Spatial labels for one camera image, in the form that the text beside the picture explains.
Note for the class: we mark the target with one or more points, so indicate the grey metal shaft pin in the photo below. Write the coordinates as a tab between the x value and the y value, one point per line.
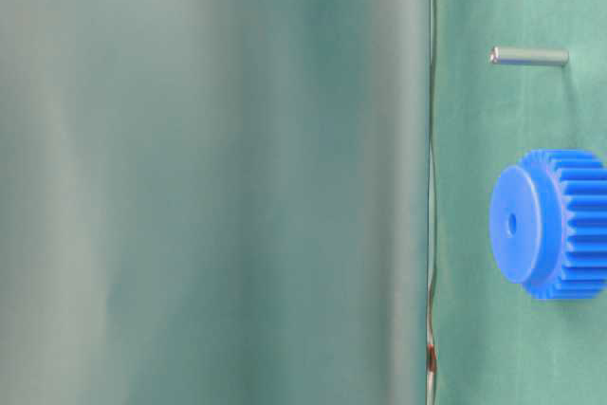
508	55

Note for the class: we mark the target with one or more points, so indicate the blue plastic spur gear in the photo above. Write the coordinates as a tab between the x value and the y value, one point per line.
547	224

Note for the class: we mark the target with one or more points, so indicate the green backdrop curtain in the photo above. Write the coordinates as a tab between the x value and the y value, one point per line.
214	201

